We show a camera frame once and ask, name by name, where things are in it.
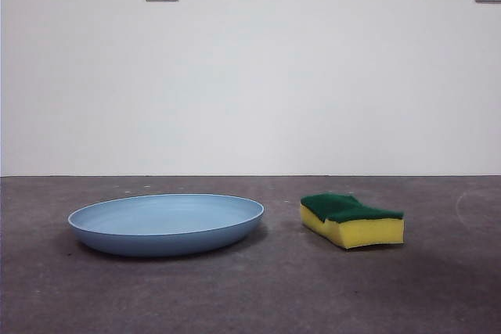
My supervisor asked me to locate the light blue round plate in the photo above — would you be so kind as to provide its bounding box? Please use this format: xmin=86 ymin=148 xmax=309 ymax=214
xmin=67 ymin=192 xmax=265 ymax=258

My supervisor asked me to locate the yellow sponge with green scourer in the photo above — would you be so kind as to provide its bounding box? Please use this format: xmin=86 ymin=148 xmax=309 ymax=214
xmin=300 ymin=192 xmax=405 ymax=251

